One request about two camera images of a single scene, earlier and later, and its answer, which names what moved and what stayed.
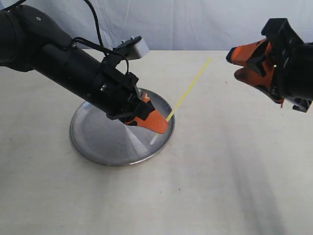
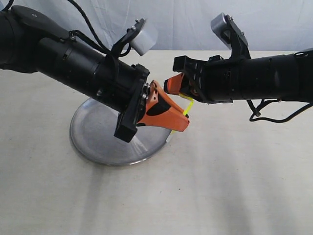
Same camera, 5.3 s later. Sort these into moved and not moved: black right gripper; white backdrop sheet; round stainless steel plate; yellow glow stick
Moved: black right gripper; yellow glow stick
Not moved: white backdrop sheet; round stainless steel plate
